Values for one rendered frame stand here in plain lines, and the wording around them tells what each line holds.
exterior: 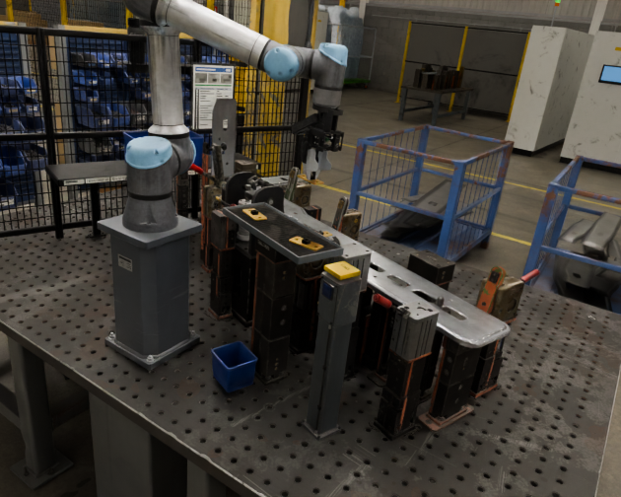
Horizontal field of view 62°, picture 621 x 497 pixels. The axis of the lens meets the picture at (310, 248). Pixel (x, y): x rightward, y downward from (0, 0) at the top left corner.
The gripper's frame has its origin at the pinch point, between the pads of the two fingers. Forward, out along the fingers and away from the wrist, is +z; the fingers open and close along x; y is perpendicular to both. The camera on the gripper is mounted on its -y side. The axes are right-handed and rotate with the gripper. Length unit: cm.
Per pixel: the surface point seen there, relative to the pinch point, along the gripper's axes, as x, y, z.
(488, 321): 18, 55, 24
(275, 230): -19.0, 10.3, 10.3
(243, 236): -5.1, -22.8, 28.0
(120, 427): -51, -14, 81
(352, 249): -0.7, 21.5, 14.6
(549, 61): 751, -310, -25
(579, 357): 80, 62, 53
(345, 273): -20.5, 38.3, 9.2
